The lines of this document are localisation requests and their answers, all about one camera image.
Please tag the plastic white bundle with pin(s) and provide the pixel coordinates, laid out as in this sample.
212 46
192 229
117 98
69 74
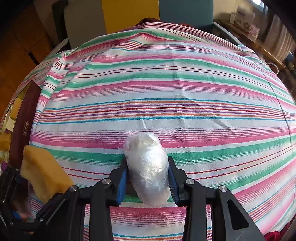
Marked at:
148 166

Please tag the pink item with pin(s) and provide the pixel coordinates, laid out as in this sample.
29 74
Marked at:
254 30

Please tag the white box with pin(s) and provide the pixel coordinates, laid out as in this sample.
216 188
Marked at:
244 19

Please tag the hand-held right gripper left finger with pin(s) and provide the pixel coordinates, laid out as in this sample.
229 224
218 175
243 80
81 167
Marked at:
121 185

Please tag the cardboard box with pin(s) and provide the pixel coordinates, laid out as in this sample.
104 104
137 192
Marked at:
23 115

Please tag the grey yellow blue headboard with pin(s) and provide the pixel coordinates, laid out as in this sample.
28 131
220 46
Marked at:
129 14

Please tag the blue round object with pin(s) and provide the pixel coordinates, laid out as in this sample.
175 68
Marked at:
291 57

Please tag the pink patterned curtain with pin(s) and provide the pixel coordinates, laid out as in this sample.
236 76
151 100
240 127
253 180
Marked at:
282 39

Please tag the white bed rail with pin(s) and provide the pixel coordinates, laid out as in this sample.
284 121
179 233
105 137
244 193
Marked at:
59 47

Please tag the striped bed sheet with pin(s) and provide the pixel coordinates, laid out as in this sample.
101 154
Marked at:
175 92

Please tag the wooden wardrobe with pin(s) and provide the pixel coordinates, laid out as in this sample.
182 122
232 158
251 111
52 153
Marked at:
18 46

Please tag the yellow sponge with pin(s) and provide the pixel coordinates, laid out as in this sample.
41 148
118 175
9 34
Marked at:
44 171

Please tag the grey bed rail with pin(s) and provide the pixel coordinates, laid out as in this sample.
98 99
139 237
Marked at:
227 33

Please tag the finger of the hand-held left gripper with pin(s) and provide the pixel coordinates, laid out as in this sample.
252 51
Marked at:
16 215
13 177

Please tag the wooden desk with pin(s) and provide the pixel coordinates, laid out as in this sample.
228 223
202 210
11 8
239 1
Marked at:
261 47

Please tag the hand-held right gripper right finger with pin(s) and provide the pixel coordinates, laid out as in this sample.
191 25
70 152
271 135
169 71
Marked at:
173 183

